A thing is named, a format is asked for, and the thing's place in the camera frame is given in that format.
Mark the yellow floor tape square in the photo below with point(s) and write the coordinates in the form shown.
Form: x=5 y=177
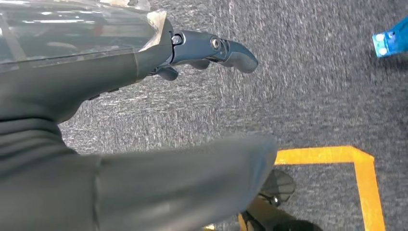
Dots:
x=368 y=191

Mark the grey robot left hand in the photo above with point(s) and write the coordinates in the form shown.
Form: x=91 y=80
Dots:
x=79 y=79

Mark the blue metal shelf rack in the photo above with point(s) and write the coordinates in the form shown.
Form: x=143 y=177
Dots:
x=392 y=39

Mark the black robot foot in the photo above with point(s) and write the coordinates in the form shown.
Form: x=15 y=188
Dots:
x=271 y=216

